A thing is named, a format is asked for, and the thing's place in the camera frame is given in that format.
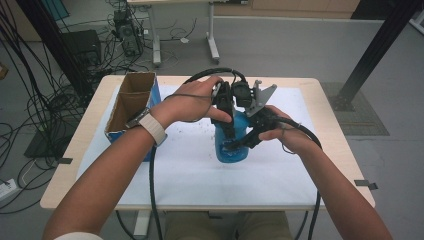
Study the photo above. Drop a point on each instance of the blue cardboard box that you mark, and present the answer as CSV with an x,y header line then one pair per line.
x,y
133,100

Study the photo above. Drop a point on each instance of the person's white sleeve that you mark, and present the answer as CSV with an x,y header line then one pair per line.
x,y
78,237

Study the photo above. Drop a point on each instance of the grey floor mat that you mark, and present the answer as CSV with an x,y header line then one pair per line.
x,y
370,116

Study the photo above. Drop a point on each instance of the white-legged desk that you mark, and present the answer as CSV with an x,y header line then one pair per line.
x,y
211,33

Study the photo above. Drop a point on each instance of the wooden cabinet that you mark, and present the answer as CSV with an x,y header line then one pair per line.
x,y
300,6

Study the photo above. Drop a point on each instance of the black metal frame post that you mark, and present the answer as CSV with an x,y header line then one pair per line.
x,y
56,43
376,50

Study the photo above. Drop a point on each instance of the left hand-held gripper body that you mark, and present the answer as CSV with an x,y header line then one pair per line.
x,y
240,93

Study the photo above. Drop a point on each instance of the black floor plate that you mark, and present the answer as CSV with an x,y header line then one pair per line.
x,y
46,143

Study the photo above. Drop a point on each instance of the black square box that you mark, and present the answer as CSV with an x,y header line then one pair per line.
x,y
81,45

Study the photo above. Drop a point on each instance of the person's left hand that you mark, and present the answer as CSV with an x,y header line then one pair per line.
x,y
190,103

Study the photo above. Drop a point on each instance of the blue plastic bottle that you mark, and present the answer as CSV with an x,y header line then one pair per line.
x,y
240,128

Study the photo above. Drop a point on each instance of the person's olive trousers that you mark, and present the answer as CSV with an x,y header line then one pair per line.
x,y
263,226

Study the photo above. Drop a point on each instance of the wristwatch with beige band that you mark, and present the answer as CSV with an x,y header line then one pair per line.
x,y
153,128

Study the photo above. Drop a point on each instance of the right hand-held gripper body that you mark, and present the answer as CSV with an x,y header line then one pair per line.
x,y
263,103

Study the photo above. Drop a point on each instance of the black tape piece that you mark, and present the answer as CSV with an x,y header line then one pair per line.
x,y
365,184
65,160

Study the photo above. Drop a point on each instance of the person's right hand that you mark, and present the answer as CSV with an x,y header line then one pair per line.
x,y
295,138

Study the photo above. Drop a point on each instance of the black computer tower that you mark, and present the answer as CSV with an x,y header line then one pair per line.
x,y
128,33

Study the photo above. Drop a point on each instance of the white power strip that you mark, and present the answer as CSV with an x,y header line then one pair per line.
x,y
7,190

